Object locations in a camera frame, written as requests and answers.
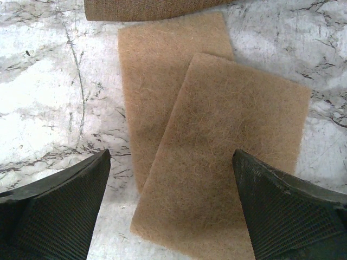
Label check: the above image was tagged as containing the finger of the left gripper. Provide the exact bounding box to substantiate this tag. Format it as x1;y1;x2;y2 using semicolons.
1;149;111;259
233;149;346;259

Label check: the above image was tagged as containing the brown cloth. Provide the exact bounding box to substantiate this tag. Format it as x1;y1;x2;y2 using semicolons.
84;0;230;22

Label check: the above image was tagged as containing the brown cork mat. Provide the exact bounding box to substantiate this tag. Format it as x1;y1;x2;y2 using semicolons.
131;53;311;259
118;11;234;191

